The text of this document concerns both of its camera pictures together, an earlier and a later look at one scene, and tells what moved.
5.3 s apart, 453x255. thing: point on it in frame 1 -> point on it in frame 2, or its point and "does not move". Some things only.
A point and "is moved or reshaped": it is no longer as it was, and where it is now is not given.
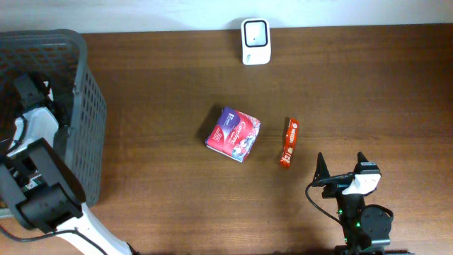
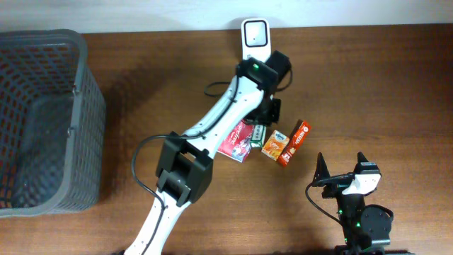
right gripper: x=337 y=180 does not move
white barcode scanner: x=255 y=41 does not move
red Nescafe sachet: x=287 y=154 is moved or reshaped
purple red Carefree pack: x=233 y=134 does not move
